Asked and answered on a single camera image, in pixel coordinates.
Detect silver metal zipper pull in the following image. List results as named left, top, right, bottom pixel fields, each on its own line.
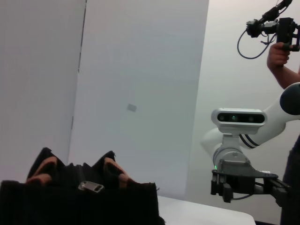
left=77, top=180, right=105, bottom=194

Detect dark blue looped cable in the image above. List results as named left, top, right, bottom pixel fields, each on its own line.
left=237, top=30, right=278, bottom=60

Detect right gripper connector cable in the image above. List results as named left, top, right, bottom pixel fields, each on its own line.
left=231, top=181, right=269, bottom=201

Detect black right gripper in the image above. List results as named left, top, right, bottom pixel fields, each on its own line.
left=210, top=159, right=293, bottom=208

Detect black teleoperation handle device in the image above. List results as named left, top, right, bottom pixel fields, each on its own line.
left=245, top=0, right=300, bottom=52

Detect person's dark trousers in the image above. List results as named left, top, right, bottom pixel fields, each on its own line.
left=280, top=135, right=300, bottom=225

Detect person's hand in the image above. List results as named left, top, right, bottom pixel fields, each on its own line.
left=267, top=43, right=292, bottom=69

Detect black fabric food bag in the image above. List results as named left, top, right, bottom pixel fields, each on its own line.
left=0, top=147, right=165, bottom=225

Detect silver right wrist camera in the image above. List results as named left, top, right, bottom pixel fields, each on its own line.
left=210, top=108, right=268, bottom=136

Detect person's forearm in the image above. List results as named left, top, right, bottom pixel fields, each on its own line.
left=268, top=62, right=300, bottom=90

